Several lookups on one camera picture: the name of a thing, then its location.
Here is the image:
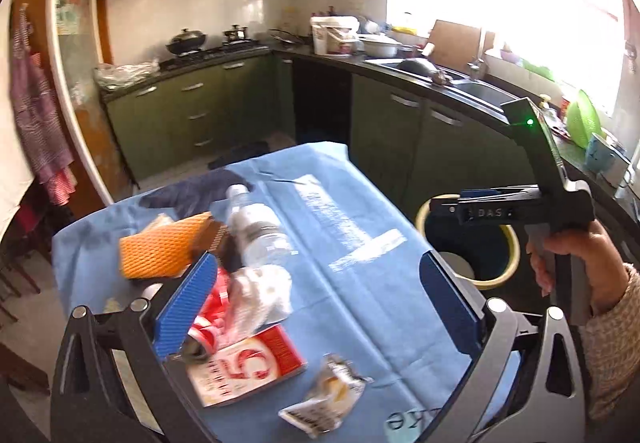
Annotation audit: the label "orange foam fruit net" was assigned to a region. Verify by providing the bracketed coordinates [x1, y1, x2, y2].
[119, 212, 212, 279]

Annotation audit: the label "red white milk carton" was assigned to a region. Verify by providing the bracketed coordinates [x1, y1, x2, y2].
[186, 325, 307, 407]

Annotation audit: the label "wooden cutting board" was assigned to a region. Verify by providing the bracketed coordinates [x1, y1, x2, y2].
[428, 20, 482, 72]

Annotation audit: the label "black bin yellow rim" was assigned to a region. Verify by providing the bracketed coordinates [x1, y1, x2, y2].
[414, 197, 521, 290]

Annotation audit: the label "red crushed can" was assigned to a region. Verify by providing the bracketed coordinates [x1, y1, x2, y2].
[181, 267, 230, 362]

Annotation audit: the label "chrome kitchen faucet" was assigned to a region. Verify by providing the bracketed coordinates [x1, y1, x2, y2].
[468, 28, 486, 80]

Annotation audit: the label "blue tablecloth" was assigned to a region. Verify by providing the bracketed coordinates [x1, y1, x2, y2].
[53, 142, 470, 442]

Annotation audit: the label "green lower cabinets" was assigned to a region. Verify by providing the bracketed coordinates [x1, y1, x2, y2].
[102, 48, 534, 217]

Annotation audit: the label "white tissue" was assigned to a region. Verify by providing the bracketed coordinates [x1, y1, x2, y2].
[228, 264, 293, 342]

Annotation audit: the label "plastic bag on counter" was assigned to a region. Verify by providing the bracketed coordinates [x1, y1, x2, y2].
[93, 59, 160, 92]

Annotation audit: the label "black wok with lid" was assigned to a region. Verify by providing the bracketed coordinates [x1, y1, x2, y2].
[165, 28, 207, 55]

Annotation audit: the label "right forearm knitted sleeve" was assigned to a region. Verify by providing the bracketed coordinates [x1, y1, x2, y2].
[580, 263, 639, 420]

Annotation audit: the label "white plastic bucket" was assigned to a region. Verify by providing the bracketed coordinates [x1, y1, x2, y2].
[309, 16, 359, 56]

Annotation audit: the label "white metal pot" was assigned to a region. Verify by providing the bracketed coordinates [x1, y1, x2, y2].
[359, 34, 400, 59]

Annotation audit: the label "clear plastic water bottle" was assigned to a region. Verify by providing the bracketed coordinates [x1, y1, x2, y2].
[226, 183, 297, 267]

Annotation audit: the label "hanging plaid apron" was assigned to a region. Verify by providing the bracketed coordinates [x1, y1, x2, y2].
[10, 8, 77, 206]

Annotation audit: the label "steel sink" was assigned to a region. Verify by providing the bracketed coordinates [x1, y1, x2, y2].
[368, 58, 514, 107]

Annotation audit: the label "silver snack wrapper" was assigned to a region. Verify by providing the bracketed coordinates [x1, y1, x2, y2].
[278, 353, 373, 439]

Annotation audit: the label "teal ceramic mug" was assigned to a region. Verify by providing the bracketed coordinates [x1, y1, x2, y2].
[585, 132, 626, 174]

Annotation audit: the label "person's right hand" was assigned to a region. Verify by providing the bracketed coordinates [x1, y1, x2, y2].
[525, 220, 629, 326]

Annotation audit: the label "glass sliding door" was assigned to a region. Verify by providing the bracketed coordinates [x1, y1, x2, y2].
[46, 0, 130, 207]

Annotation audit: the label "small steel pot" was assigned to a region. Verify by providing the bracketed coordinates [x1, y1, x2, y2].
[224, 24, 250, 44]

